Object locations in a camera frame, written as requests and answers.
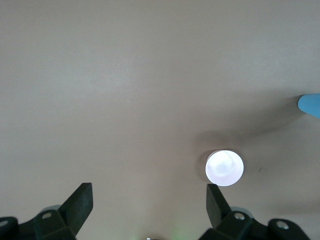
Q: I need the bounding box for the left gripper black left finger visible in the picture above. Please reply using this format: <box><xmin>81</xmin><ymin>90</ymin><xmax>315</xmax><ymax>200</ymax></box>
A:
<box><xmin>0</xmin><ymin>182</ymin><xmax>94</xmax><ymax>240</ymax></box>

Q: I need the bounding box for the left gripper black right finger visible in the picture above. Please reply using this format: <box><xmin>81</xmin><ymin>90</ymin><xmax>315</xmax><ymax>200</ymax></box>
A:
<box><xmin>199</xmin><ymin>183</ymin><xmax>311</xmax><ymax>240</ymax></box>

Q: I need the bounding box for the brown table cover sheet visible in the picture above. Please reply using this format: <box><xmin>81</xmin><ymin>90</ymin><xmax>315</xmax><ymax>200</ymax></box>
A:
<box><xmin>0</xmin><ymin>0</ymin><xmax>320</xmax><ymax>240</ymax></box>

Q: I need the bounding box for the blue plastic cup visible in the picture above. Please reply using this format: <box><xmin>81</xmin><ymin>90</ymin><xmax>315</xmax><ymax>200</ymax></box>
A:
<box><xmin>297</xmin><ymin>93</ymin><xmax>320</xmax><ymax>117</ymax></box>

